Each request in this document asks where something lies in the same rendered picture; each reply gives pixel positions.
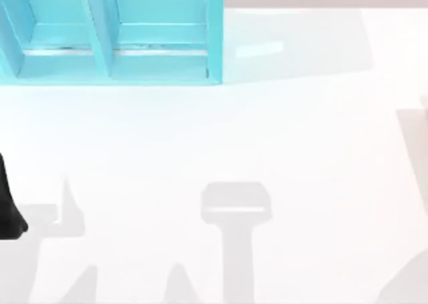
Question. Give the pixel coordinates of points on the light blue rack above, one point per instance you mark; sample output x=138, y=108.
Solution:
x=100, y=33

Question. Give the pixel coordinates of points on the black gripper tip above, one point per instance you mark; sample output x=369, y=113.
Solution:
x=8, y=214

